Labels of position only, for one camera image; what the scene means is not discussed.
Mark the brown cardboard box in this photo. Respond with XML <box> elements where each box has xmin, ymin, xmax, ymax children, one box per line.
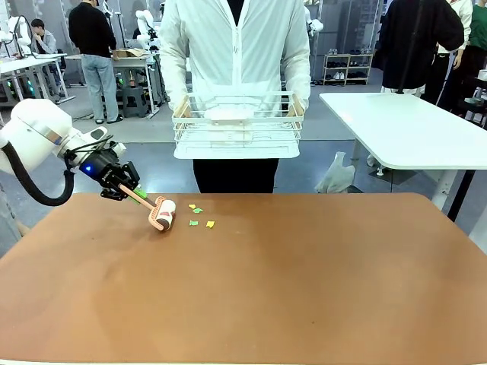
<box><xmin>112</xmin><ymin>48</ymin><xmax>148</xmax><ymax>60</ymax></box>

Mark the person in cream jacket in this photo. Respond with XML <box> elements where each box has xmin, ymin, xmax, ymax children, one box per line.
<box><xmin>423</xmin><ymin>0</ymin><xmax>474</xmax><ymax>106</ymax></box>

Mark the white side table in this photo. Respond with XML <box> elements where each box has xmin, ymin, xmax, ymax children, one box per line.
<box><xmin>318</xmin><ymin>92</ymin><xmax>487</xmax><ymax>241</ymax></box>

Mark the white sleeved left forearm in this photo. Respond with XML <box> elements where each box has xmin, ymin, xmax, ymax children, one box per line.
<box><xmin>280</xmin><ymin>45</ymin><xmax>312</xmax><ymax>111</ymax></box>

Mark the white plastic bag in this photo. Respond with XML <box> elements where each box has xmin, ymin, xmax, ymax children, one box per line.
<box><xmin>314</xmin><ymin>151</ymin><xmax>357</xmax><ymax>194</ymax></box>

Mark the white background desk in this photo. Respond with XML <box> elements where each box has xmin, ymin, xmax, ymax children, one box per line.
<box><xmin>0</xmin><ymin>52</ymin><xmax>70</xmax><ymax>106</ymax></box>

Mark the person's right hand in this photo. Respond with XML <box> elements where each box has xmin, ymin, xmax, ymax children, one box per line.
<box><xmin>172</xmin><ymin>94</ymin><xmax>193</xmax><ymax>119</ymax></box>

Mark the black corrugated cable hose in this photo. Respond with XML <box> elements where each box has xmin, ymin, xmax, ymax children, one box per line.
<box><xmin>0</xmin><ymin>139</ymin><xmax>76</xmax><ymax>208</ymax></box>

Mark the grey plastic stool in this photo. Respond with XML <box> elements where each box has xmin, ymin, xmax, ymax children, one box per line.
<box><xmin>121</xmin><ymin>86</ymin><xmax>149</xmax><ymax>119</ymax></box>

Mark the white wire dish rack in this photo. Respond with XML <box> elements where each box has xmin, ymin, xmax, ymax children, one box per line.
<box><xmin>171</xmin><ymin>90</ymin><xmax>306</xmax><ymax>160</ymax></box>

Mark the person's left hand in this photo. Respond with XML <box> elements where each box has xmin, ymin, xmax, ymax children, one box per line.
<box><xmin>286</xmin><ymin>92</ymin><xmax>306</xmax><ymax>118</ymax></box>

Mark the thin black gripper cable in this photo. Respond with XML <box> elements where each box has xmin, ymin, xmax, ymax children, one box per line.
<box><xmin>63</xmin><ymin>137</ymin><xmax>118</xmax><ymax>172</ymax></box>

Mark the person in white jacket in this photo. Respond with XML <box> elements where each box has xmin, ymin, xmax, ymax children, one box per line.
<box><xmin>158</xmin><ymin>0</ymin><xmax>312</xmax><ymax>194</ymax></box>

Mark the white sleeved right forearm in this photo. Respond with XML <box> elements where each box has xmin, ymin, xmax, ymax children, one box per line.
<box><xmin>158</xmin><ymin>45</ymin><xmax>192</xmax><ymax>111</ymax></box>

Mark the person in black coat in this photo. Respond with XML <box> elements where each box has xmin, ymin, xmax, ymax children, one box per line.
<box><xmin>379</xmin><ymin>0</ymin><xmax>466</xmax><ymax>97</ymax></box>

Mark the seated person in grey hoodie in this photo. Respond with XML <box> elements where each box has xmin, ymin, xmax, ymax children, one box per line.
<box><xmin>29</xmin><ymin>17</ymin><xmax>59</xmax><ymax>56</ymax></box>

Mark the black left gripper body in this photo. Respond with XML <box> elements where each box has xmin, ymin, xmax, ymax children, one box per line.
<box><xmin>78</xmin><ymin>149</ymin><xmax>123</xmax><ymax>188</ymax></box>

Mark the grey background workbench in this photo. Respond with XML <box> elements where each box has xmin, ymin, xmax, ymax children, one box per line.
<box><xmin>65</xmin><ymin>52</ymin><xmax>161</xmax><ymax>116</ymax></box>

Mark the person in black sweater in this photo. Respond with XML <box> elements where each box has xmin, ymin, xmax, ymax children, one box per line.
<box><xmin>68</xmin><ymin>0</ymin><xmax>125</xmax><ymax>125</ymax></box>

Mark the pink lint roller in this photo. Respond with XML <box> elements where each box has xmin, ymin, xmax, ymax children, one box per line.
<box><xmin>116</xmin><ymin>182</ymin><xmax>177</xmax><ymax>233</ymax></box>

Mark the wooden shoe rack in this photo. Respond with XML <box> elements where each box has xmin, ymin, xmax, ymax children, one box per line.
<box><xmin>323</xmin><ymin>52</ymin><xmax>375</xmax><ymax>87</ymax></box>

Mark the person in green shirt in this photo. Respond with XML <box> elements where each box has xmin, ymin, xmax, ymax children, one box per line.
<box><xmin>448</xmin><ymin>0</ymin><xmax>487</xmax><ymax>112</ymax></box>

